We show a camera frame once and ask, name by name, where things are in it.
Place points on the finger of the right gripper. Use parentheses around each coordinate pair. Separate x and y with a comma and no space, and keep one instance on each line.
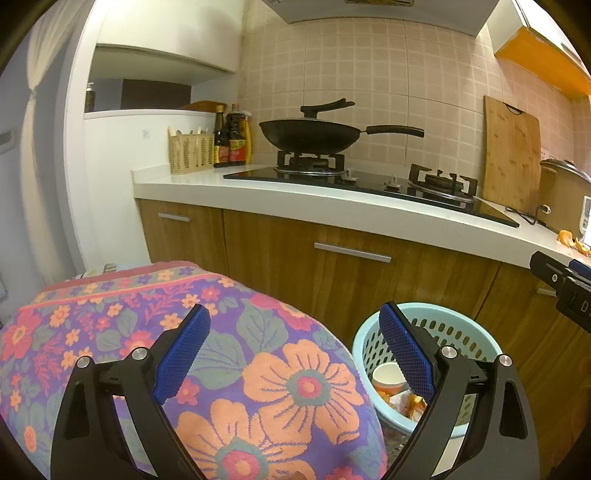
(580,268)

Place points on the light blue perforated trash basket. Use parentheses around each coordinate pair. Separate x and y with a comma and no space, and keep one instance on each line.
(446,326)

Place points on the white paper cup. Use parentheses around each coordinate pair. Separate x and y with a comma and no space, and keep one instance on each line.
(389,378)

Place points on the floral cloth covered table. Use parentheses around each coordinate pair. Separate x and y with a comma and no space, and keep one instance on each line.
(272,391)

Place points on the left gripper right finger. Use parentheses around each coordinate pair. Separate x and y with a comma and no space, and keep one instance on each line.
(500,442)

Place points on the orange peel on counter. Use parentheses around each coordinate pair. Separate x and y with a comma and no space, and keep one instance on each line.
(565,237)
(582,248)

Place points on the dark soy sauce bottle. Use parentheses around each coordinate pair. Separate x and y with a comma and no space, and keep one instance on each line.
(221,142)

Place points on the beige chopstick holder basket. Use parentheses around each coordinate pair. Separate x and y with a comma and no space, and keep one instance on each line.
(189,153)

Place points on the bamboo cutting board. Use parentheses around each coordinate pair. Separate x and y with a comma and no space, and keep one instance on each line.
(512,156)

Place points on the orange snack bag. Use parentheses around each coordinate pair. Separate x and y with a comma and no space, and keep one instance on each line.
(409,405)

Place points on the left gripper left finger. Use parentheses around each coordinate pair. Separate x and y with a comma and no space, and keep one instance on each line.
(88,440)

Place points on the red label sauce bottle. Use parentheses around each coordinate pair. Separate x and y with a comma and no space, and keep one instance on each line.
(237,142)

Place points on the black wok with handle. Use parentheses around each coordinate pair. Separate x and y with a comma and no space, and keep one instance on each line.
(309,135)

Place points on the dark bottle on ledge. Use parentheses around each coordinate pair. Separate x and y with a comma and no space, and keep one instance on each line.
(90,96)

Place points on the orange bottom wall cabinet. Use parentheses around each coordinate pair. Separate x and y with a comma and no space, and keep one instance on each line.
(524,33)

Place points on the black glass gas stove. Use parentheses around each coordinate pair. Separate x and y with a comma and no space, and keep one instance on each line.
(452,192)

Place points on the range hood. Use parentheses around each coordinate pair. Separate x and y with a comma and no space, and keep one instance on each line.
(465,16)

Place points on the yellow oil bottle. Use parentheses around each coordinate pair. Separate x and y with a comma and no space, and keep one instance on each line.
(247,132)

